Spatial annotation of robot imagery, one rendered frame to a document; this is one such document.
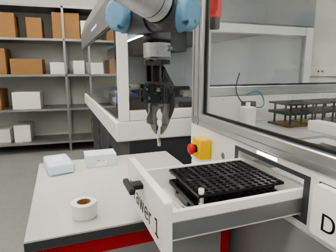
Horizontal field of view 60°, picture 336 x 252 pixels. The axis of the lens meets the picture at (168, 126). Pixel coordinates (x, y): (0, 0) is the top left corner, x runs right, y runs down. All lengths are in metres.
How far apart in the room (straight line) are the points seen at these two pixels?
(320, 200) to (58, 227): 0.62
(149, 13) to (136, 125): 0.94
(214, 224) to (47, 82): 4.39
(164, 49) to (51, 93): 4.12
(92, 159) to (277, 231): 0.75
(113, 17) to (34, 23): 3.75
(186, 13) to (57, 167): 0.79
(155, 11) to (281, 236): 0.61
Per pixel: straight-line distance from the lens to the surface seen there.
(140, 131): 1.48
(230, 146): 0.95
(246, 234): 0.96
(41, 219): 0.89
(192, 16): 0.64
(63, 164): 1.19
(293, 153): 0.74
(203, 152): 1.05
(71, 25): 4.39
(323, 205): 0.68
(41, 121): 4.92
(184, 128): 1.56
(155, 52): 0.79
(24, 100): 4.43
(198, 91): 1.12
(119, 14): 0.70
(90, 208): 0.84
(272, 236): 0.86
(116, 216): 0.85
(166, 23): 0.63
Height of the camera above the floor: 1.16
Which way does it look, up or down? 11 degrees down
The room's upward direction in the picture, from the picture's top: straight up
